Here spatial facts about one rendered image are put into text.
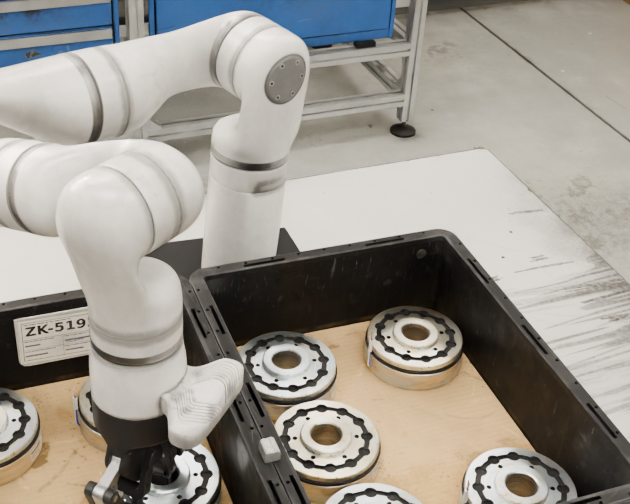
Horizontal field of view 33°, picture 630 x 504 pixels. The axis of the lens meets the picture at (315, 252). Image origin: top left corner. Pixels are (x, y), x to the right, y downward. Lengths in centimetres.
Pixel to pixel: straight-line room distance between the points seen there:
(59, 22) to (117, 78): 175
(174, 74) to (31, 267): 46
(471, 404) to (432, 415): 5
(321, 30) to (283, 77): 188
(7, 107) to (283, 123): 33
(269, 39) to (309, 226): 48
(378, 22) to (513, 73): 83
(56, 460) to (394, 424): 33
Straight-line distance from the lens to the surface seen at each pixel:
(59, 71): 103
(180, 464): 97
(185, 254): 136
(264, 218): 125
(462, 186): 170
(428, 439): 106
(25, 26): 279
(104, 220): 70
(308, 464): 98
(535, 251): 158
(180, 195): 73
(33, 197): 78
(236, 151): 119
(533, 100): 362
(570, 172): 324
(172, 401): 81
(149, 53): 109
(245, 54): 115
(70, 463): 103
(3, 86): 100
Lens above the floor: 157
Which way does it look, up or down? 35 degrees down
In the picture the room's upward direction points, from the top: 4 degrees clockwise
